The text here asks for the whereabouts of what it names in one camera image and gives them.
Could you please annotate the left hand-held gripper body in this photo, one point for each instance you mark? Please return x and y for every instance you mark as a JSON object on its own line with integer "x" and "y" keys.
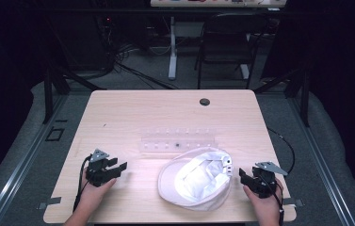
{"x": 98, "y": 174}

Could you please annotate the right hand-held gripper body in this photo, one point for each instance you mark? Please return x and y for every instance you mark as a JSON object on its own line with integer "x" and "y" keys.
{"x": 264, "y": 182}

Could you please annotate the white cap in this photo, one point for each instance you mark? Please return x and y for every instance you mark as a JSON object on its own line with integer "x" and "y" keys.
{"x": 194, "y": 185}

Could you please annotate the person's left hand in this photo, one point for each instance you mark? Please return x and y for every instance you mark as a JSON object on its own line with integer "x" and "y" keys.
{"x": 92, "y": 193}

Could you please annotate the person's right hand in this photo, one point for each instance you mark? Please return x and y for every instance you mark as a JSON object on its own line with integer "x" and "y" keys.
{"x": 266, "y": 207}

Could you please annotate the clear acrylic rack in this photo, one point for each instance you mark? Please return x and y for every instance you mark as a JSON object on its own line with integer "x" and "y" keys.
{"x": 178, "y": 144}

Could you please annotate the dark round table grommet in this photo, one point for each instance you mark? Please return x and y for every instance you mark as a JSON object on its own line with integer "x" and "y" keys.
{"x": 204, "y": 101}

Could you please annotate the black metal stand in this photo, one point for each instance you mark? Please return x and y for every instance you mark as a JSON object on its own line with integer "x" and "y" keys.
{"x": 49, "y": 94}
{"x": 305, "y": 97}

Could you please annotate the white desk leg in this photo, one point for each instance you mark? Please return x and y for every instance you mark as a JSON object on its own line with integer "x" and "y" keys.
{"x": 173, "y": 53}

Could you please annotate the black chair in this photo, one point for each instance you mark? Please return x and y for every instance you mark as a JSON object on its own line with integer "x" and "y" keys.
{"x": 225, "y": 47}

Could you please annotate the light background desk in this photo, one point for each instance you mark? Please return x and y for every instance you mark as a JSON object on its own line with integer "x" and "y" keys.
{"x": 216, "y": 3}

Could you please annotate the grey metal table bracket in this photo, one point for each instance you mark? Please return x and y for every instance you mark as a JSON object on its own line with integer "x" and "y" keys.
{"x": 293, "y": 202}
{"x": 49, "y": 202}

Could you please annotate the grey metal floor rail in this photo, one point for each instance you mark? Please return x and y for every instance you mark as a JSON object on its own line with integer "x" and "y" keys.
{"x": 21, "y": 163}
{"x": 321, "y": 160}

